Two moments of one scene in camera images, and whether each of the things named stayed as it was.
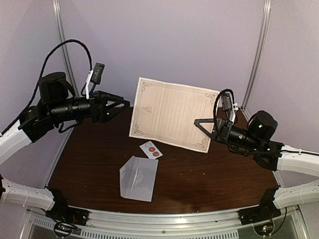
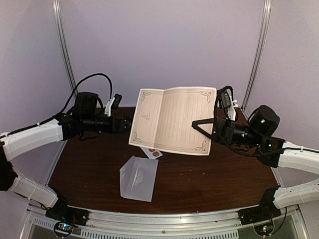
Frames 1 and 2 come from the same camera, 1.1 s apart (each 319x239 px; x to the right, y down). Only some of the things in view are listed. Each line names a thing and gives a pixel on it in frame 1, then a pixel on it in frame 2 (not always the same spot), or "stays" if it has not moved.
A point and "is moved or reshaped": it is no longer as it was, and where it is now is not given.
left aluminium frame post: (57, 6) stays
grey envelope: (137, 178) stays
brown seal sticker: (155, 154) stays
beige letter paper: (165, 112) is moved or reshaped
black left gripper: (102, 97) → (121, 124)
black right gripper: (223, 128) stays
